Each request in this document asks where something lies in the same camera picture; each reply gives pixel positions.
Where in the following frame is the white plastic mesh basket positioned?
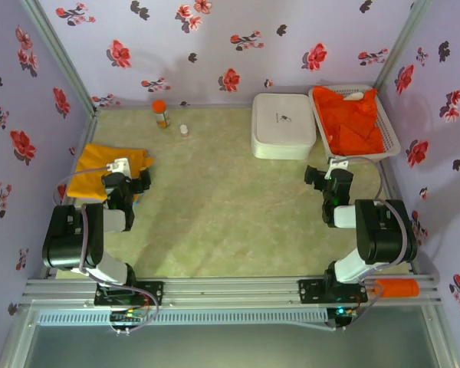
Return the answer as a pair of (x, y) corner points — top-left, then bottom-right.
(308, 84), (403, 166)

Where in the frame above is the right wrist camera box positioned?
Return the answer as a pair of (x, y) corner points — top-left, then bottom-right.
(325, 156), (350, 180)

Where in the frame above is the orange cylinder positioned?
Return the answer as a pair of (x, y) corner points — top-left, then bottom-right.
(373, 278), (420, 299)

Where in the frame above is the yellow folded t-shirt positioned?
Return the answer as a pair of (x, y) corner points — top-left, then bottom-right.
(67, 143), (155, 201)

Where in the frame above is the orange t-shirt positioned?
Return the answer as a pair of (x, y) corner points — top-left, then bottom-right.
(313, 86), (386, 156)

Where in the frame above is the small circuit board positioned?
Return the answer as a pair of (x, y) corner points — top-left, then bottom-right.
(327, 305), (360, 331)
(110, 309), (146, 324)

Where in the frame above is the orange-capped pill bottle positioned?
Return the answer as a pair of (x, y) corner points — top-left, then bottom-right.
(152, 99), (173, 130)

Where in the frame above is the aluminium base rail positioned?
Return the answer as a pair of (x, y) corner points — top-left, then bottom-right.
(21, 274), (442, 307)

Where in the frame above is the white zipped storage case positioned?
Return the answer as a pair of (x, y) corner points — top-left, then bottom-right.
(251, 93), (317, 161)

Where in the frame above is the aluminium corner post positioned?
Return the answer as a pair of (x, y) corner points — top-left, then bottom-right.
(19, 0), (100, 113)
(373, 0), (433, 92)

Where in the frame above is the grey slotted cable duct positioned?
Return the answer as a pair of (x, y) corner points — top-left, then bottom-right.
(36, 308), (327, 327)

